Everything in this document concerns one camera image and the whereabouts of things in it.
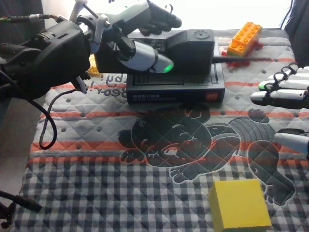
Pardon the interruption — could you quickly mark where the grey quilt with bear print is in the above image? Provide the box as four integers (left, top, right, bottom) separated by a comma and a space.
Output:
11, 29, 309, 232

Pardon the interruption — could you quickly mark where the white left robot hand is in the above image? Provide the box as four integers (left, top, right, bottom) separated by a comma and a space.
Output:
102, 0, 183, 74

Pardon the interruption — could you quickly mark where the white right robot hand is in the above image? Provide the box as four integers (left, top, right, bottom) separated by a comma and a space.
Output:
250, 62, 309, 160

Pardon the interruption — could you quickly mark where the black cable with connector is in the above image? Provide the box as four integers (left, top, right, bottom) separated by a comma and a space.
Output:
0, 190, 43, 229

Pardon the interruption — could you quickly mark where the black card payment terminal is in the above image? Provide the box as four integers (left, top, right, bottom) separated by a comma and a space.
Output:
94, 29, 273, 76

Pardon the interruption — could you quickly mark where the black braided cable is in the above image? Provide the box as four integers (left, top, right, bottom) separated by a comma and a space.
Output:
0, 14, 61, 24

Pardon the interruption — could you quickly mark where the orange green toy brick assembly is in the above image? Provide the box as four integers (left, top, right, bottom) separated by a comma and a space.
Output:
221, 22, 264, 67

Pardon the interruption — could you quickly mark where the bag of yellow beads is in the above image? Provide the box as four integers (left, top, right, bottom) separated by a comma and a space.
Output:
86, 63, 100, 76

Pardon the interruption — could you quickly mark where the yellow cube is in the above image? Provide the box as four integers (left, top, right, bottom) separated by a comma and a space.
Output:
208, 179, 273, 232

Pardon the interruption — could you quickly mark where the black looped cable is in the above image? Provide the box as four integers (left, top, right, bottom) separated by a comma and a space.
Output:
28, 88, 84, 151

